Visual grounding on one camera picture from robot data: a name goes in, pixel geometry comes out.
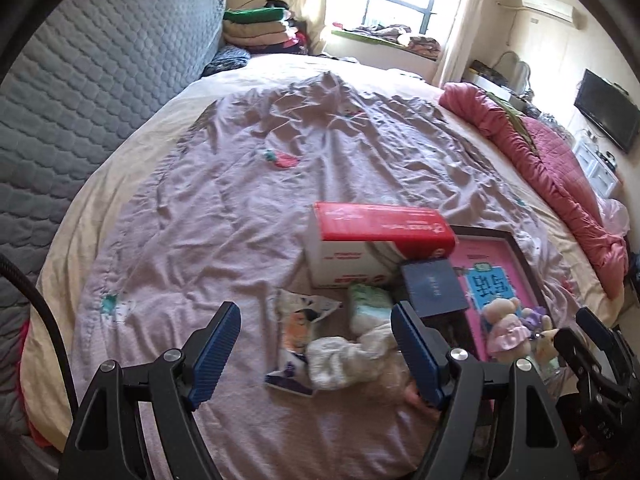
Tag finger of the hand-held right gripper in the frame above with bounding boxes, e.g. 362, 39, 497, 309
575, 306, 633, 386
552, 327, 608, 401

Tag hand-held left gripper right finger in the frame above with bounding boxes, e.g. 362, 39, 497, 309
391, 301, 576, 480

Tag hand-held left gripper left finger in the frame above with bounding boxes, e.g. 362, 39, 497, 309
60, 301, 242, 480

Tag cream plush toy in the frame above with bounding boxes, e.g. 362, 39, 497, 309
532, 327, 563, 376

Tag pink socks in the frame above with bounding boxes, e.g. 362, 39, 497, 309
370, 360, 441, 423

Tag small purple plush toy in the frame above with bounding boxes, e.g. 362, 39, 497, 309
520, 305, 553, 331

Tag small green patterned tissue pack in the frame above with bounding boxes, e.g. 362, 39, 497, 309
347, 282, 395, 336

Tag white cloth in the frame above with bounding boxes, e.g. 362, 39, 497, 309
306, 322, 401, 391

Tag plush bear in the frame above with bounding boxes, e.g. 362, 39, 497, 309
481, 297, 531, 363

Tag cartoon printed snack packet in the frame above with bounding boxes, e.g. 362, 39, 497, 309
264, 287, 343, 396

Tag pink framed picture tray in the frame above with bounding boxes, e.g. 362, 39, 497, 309
447, 225, 556, 366

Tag blue bag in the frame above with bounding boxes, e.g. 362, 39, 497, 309
627, 252, 640, 306

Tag dark blue box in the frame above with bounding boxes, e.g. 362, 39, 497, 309
395, 258, 476, 361

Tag white plastic bag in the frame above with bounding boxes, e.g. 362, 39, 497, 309
597, 197, 632, 236

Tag red and white tissue box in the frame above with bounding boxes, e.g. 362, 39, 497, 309
305, 201, 460, 291

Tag pink quilt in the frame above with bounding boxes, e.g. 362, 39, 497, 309
440, 81, 628, 301

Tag white cabinet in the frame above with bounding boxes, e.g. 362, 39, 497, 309
572, 132, 626, 201

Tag purple bed blanket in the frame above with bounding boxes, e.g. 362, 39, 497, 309
65, 70, 616, 480

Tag cream bed sheet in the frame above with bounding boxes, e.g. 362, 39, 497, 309
20, 50, 626, 461

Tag red cloth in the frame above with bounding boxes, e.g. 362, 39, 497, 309
17, 320, 66, 453

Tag black television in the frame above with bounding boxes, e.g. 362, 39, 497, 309
573, 69, 640, 155

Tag green cloth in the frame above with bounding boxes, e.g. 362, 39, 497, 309
487, 92, 538, 156

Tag white fan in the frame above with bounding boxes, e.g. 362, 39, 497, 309
497, 50, 533, 93

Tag dark storage box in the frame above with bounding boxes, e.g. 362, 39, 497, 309
467, 59, 506, 83

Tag dark patterned cloth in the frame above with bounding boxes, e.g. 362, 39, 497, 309
200, 45, 251, 78

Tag grey quilted headboard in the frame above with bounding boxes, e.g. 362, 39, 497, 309
0, 0, 226, 311

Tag clothes on window sill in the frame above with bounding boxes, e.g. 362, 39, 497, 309
330, 20, 443, 58

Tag stack of folded clothes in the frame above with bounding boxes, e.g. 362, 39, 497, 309
222, 2, 313, 56

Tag white air conditioner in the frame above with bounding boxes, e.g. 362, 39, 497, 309
520, 0, 576, 23

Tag cream curtain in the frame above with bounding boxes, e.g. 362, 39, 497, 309
432, 0, 501, 86
292, 0, 346, 58

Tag black cable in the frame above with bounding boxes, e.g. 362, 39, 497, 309
0, 252, 81, 411

